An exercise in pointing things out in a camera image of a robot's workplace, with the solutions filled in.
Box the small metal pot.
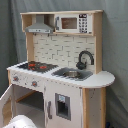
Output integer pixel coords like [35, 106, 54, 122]
[63, 71, 81, 78]

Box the white oven door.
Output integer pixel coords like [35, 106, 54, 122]
[0, 85, 13, 128]

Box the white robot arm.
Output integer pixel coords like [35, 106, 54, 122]
[3, 115, 38, 128]

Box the wooden toy kitchen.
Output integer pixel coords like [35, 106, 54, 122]
[7, 9, 116, 128]

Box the black toy faucet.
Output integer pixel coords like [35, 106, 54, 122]
[75, 49, 95, 71]

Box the grey sink basin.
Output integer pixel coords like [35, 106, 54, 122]
[53, 67, 92, 81]

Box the black stovetop with red burners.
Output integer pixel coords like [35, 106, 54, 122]
[20, 61, 56, 73]

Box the right oven knob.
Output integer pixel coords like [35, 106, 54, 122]
[32, 81, 37, 87]

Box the oven knob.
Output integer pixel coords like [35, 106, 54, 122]
[32, 81, 37, 87]
[13, 76, 19, 81]

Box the toy microwave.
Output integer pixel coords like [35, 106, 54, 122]
[55, 14, 93, 34]

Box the white cabinet door with dispenser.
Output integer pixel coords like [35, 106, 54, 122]
[44, 82, 81, 128]

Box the grey range hood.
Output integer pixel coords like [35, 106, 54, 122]
[25, 15, 53, 34]

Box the left oven knob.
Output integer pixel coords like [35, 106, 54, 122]
[13, 76, 19, 81]

